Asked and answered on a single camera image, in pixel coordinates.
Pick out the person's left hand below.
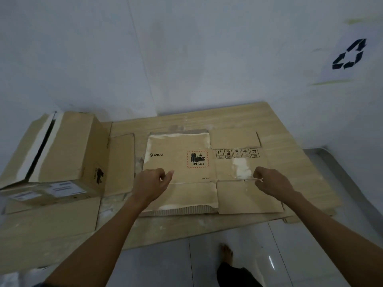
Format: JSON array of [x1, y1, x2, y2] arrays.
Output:
[[131, 168, 174, 207]]

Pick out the person's right hand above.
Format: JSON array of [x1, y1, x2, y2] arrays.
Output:
[[253, 166, 296, 204]]

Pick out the person's left forearm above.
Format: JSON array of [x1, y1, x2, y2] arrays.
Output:
[[44, 197, 148, 287]]

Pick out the person's right forearm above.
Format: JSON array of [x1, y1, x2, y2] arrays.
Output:
[[281, 191, 383, 287]]

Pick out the flattened printed cardboard box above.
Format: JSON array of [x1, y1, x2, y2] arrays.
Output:
[[139, 128, 285, 217]]

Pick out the person's bare foot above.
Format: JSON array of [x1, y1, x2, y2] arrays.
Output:
[[220, 243, 234, 267]]

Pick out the closed brown cardboard box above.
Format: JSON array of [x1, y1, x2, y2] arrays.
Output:
[[0, 111, 110, 207]]

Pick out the plain flat cardboard sheet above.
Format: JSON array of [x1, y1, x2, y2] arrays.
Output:
[[0, 133, 135, 246]]

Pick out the white paper recycling sign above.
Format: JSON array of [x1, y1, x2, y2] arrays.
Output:
[[317, 26, 381, 85]]

